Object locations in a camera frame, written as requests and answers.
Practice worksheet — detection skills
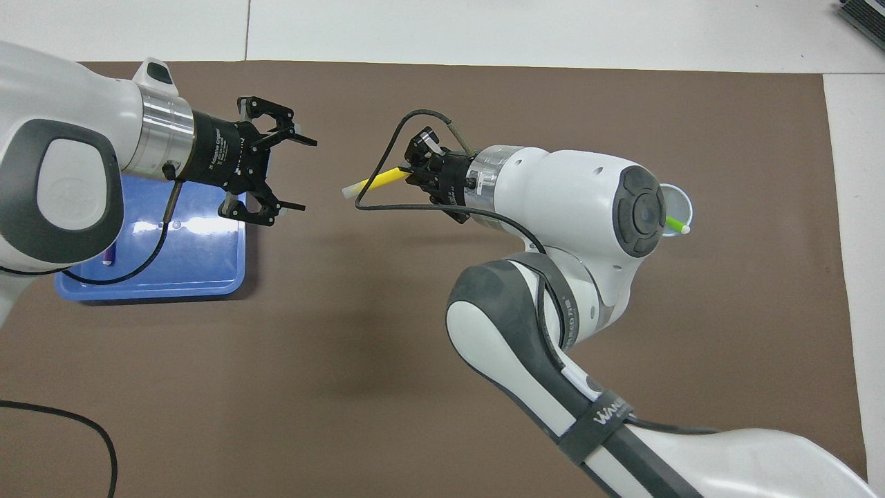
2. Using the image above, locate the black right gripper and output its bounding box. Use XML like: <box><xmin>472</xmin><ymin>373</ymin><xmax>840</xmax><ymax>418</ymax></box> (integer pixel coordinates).
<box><xmin>404</xmin><ymin>127</ymin><xmax>479</xmax><ymax>225</ymax></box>

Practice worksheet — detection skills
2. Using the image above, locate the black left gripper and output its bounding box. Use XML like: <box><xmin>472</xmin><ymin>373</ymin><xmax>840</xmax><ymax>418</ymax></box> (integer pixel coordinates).
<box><xmin>181</xmin><ymin>96</ymin><xmax>319</xmax><ymax>228</ymax></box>

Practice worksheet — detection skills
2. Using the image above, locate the yellow pen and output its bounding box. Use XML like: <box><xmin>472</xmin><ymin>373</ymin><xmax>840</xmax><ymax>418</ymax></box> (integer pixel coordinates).
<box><xmin>342</xmin><ymin>166</ymin><xmax>413</xmax><ymax>203</ymax></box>

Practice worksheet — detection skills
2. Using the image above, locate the blue plastic tray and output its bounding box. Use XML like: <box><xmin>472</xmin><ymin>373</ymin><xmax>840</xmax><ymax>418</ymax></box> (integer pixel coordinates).
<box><xmin>55</xmin><ymin>173</ymin><xmax>248</xmax><ymax>303</ymax></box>

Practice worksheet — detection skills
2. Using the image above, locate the brown table mat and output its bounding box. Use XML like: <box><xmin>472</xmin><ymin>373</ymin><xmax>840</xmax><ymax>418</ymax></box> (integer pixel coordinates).
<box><xmin>0</xmin><ymin>61</ymin><xmax>869</xmax><ymax>498</ymax></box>

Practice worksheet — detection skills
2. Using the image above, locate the clear plastic cup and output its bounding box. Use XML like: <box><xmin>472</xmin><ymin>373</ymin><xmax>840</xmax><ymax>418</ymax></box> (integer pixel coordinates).
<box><xmin>657</xmin><ymin>183</ymin><xmax>694</xmax><ymax>239</ymax></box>

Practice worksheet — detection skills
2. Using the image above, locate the grey ribbed device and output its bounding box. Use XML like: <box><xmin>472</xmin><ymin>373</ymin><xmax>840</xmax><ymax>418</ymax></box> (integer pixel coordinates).
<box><xmin>835</xmin><ymin>0</ymin><xmax>885</xmax><ymax>50</ymax></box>

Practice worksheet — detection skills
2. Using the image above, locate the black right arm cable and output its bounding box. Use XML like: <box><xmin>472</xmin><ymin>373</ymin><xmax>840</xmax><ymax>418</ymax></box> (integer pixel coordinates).
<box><xmin>355</xmin><ymin>109</ymin><xmax>720</xmax><ymax>438</ymax></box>

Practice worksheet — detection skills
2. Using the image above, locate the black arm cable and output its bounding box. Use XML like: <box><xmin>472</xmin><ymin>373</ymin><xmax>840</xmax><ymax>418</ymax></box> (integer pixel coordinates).
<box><xmin>0</xmin><ymin>163</ymin><xmax>184</xmax><ymax>498</ymax></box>
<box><xmin>355</xmin><ymin>109</ymin><xmax>720</xmax><ymax>438</ymax></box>

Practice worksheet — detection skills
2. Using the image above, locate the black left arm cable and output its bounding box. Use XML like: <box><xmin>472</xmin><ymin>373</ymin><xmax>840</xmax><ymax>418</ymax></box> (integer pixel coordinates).
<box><xmin>0</xmin><ymin>163</ymin><xmax>184</xmax><ymax>498</ymax></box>

